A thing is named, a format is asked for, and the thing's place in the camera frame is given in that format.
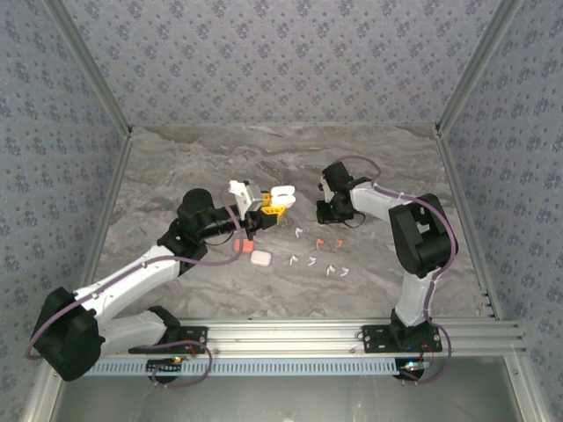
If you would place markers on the white earbud charging case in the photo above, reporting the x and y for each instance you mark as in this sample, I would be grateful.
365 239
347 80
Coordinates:
260 257
283 192

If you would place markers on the pink earbud charging case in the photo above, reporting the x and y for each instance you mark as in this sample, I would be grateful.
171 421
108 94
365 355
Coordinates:
243 247

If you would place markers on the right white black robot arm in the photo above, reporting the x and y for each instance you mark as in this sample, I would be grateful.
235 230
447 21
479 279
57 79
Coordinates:
422 237

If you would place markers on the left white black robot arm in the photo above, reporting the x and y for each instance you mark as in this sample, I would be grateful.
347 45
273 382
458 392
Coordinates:
123 281

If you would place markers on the small LED circuit board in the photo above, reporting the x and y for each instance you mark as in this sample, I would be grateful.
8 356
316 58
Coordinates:
411 367
163 365

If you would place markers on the grey metal panel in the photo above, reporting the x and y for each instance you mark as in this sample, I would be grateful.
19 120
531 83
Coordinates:
286 400

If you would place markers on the aluminium table edge rail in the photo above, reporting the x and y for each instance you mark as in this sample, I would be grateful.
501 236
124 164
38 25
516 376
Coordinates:
110 198
460 198

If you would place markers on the wide aluminium base rail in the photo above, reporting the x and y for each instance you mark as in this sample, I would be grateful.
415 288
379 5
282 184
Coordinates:
286 336

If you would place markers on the aluminium corner post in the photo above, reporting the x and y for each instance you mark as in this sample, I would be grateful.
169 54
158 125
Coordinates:
476 66
94 66

